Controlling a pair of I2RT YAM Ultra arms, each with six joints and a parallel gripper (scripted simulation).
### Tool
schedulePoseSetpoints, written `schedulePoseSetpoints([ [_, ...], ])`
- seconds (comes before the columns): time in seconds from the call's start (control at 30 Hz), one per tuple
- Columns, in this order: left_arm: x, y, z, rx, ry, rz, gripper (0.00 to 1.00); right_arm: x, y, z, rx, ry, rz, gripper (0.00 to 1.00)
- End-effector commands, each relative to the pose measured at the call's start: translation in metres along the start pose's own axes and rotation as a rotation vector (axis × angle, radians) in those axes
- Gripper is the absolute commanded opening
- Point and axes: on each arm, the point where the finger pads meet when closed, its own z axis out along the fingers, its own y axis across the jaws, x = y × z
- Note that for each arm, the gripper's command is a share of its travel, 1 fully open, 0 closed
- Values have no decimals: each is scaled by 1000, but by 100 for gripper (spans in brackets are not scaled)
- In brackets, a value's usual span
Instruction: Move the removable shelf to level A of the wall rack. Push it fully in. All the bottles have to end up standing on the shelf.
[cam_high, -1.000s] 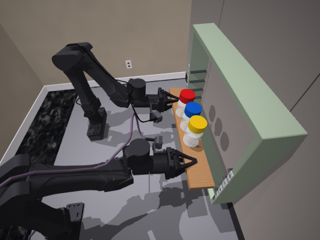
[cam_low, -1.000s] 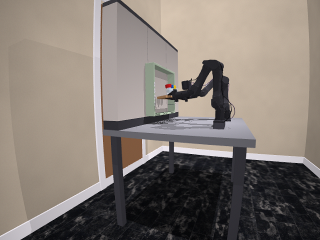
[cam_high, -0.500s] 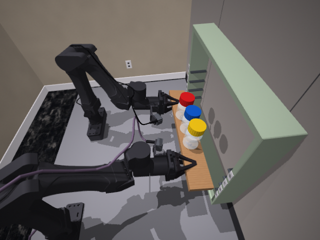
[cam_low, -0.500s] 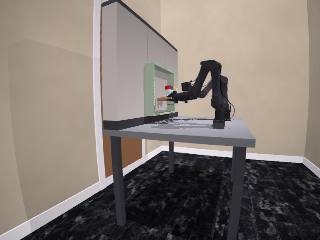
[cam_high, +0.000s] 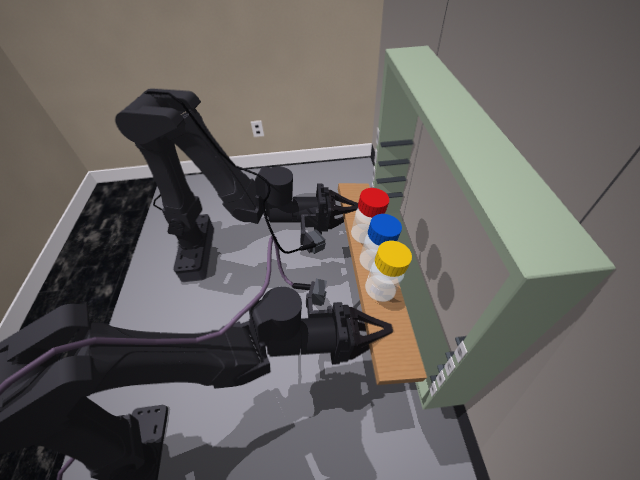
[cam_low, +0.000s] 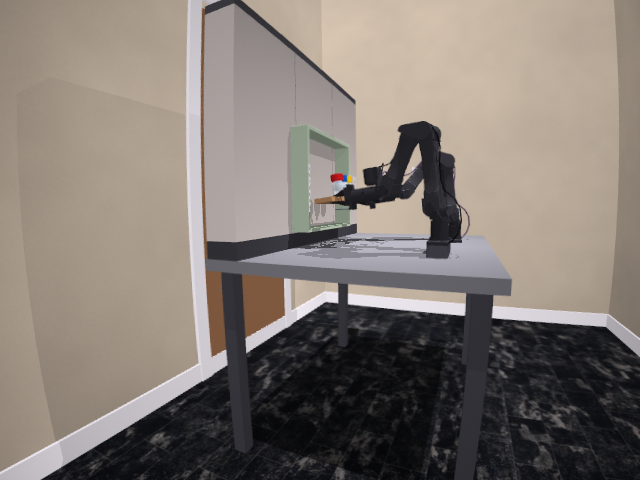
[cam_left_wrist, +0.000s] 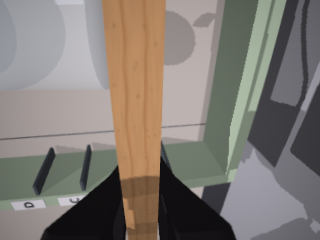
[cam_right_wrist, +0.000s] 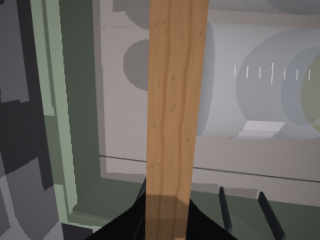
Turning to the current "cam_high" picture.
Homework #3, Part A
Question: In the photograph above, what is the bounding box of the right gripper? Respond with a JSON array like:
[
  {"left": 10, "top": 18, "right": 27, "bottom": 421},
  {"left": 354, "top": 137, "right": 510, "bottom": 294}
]
[{"left": 300, "top": 281, "right": 393, "bottom": 365}]

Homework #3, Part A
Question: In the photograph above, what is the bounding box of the white bottle with blue cap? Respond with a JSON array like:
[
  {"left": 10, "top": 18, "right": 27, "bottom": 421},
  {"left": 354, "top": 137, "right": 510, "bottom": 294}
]
[{"left": 359, "top": 214, "right": 402, "bottom": 272}]

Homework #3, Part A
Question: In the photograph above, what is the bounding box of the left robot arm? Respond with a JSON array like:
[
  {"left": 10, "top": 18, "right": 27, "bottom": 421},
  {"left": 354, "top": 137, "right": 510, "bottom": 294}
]
[{"left": 115, "top": 88, "right": 297, "bottom": 273}]

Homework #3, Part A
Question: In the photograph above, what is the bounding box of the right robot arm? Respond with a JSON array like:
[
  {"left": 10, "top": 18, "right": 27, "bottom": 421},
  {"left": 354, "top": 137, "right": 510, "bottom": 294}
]
[{"left": 0, "top": 287, "right": 302, "bottom": 480}]

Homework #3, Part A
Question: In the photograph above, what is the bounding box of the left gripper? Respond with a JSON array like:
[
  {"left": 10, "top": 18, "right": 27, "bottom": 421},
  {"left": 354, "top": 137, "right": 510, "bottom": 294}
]
[{"left": 292, "top": 184, "right": 358, "bottom": 246}]

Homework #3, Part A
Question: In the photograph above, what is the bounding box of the wooden shelf board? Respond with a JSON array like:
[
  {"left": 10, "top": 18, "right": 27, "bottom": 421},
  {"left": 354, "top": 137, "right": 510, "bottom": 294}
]
[{"left": 338, "top": 183, "right": 427, "bottom": 385}]

